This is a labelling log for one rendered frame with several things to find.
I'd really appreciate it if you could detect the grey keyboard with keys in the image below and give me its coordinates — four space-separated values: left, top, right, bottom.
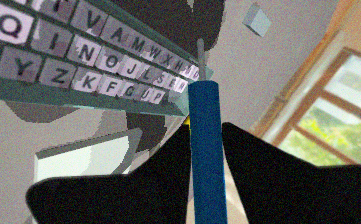
0 0 199 118

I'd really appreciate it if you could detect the blue stylus with metal tip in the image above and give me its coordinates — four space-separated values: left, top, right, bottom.
188 38 228 224

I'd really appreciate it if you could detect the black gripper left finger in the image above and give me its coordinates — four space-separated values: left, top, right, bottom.
25 124 191 224

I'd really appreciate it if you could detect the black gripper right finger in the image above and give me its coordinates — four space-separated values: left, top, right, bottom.
222 122 361 224

